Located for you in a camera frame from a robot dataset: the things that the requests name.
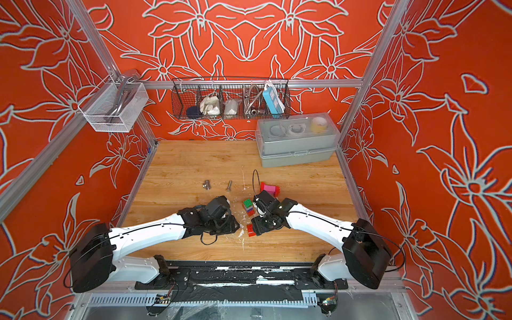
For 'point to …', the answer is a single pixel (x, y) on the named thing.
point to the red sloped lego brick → (250, 232)
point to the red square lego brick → (277, 191)
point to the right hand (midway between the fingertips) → (255, 228)
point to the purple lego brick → (249, 210)
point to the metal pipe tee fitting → (206, 185)
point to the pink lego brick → (270, 189)
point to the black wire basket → (230, 98)
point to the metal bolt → (228, 188)
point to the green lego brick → (248, 203)
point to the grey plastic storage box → (295, 139)
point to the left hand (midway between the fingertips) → (239, 226)
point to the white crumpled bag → (210, 105)
